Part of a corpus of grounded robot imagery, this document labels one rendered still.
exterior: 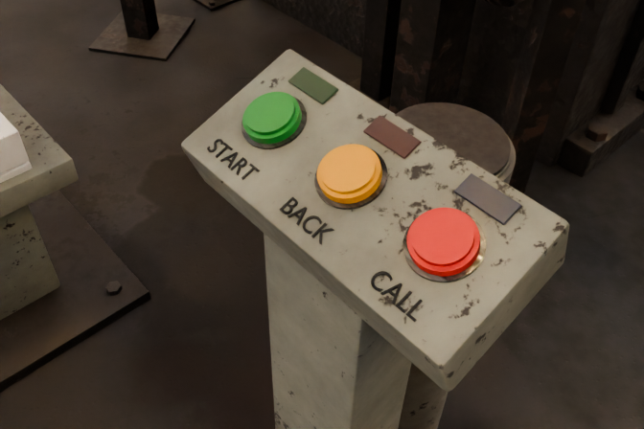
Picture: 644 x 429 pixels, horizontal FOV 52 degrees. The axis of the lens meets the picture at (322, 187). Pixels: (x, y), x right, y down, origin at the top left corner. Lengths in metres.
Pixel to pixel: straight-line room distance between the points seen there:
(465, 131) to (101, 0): 1.49
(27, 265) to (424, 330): 0.82
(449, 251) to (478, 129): 0.25
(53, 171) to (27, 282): 0.24
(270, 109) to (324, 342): 0.17
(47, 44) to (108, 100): 0.30
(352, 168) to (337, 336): 0.12
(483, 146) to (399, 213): 0.20
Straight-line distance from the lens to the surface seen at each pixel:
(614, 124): 1.46
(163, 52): 1.68
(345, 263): 0.38
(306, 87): 0.46
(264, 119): 0.44
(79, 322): 1.11
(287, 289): 0.48
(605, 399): 1.09
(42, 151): 0.96
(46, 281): 1.13
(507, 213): 0.39
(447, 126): 0.59
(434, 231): 0.37
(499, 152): 0.58
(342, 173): 0.40
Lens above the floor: 0.88
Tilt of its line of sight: 43 degrees down
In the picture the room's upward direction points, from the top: 2 degrees clockwise
